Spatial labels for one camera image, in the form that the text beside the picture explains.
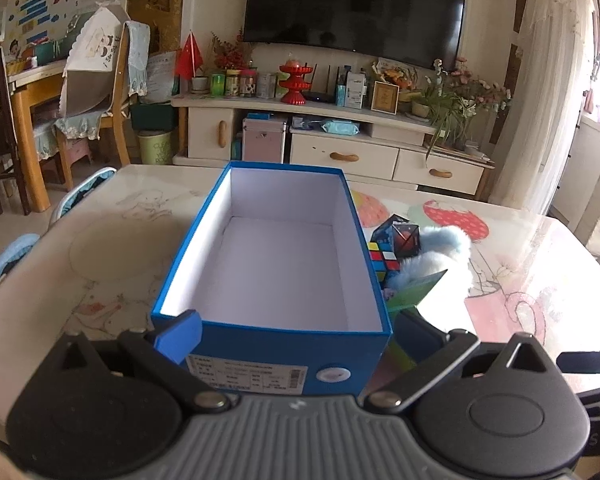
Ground green waste bin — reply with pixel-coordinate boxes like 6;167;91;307
137;129;173;165

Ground lace seat cushion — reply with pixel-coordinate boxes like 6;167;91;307
54;109;103;141

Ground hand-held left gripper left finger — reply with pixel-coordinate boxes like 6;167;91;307
54;309;233;417

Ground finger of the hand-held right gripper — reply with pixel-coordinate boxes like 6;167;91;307
556;347;600;375

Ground red tiered stand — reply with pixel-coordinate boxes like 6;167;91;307
278;59;315;106

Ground white blue product box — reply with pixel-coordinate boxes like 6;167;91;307
345;71;368;109

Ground rabbit print table cover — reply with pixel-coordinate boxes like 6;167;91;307
0;162;600;441

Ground pink flowers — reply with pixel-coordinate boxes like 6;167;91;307
450;55;513;116

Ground black television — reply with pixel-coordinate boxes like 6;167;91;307
242;0;468;70

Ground red flag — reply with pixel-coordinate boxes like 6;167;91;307
174;32;204;81

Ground blue wet wipes pack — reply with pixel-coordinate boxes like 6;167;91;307
322;119;362;137

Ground rubik's cube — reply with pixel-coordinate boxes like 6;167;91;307
366;240;403;288

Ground orange flower bouquet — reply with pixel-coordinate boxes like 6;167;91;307
372;57;421;93

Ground pink stool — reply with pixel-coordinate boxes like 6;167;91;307
55;137;93;168

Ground dark wooden chair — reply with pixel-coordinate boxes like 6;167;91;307
0;47;33;216

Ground potted spider plant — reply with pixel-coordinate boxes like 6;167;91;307
410;60;481;161

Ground pale blue lace cloth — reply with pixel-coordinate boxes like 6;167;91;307
125;21;151;97

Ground dried red flowers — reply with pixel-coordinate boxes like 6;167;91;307
211;27;256;72

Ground fluffy plush toy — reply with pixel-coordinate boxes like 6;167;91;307
387;225;476;311

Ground light wooden chair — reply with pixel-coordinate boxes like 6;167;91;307
55;20;133;191

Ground white paper sheet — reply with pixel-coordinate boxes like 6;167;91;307
147;51;180;106

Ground blue cardboard box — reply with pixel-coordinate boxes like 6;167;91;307
150;161;395;395

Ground wooden dining table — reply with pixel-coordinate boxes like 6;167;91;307
7;57;68;216

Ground green cardboard packet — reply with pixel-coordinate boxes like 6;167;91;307
382;269;449;373

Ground blue yellow wall chart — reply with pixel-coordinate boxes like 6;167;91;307
2;0;123;56

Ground white curtain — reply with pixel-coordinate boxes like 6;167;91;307
490;0;598;216

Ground cream tv cabinet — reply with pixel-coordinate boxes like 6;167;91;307
171;91;496;198

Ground wooden framed certificate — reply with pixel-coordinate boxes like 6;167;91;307
370;80;400;114

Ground dark green box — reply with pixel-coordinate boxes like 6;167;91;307
130;102;178;132

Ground space print folding cube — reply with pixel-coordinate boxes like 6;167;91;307
370;214;423;263

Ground black router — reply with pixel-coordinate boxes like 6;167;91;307
305;62;338;105

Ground metal tin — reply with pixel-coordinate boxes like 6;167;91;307
256;72;277;100

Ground pink metal case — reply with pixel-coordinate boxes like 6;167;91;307
242;115;288;164

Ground white cartoon chair cover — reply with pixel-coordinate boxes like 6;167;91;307
60;2;128;118

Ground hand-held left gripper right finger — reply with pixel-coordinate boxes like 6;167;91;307
361;309;557;415

